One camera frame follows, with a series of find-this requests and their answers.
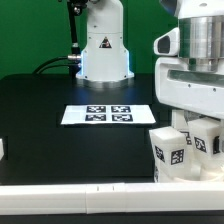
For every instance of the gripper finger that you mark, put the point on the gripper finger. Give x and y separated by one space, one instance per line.
217 148

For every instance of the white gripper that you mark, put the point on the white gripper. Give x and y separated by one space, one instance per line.
177 86

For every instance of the white round stool seat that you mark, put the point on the white round stool seat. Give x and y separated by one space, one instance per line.
202 175

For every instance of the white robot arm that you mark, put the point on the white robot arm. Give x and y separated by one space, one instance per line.
105 61

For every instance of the white marker sheet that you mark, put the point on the white marker sheet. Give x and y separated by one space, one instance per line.
107 114

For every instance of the white front rail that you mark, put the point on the white front rail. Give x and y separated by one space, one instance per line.
111 198

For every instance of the black camera pole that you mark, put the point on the black camera pole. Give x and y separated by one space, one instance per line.
75 8

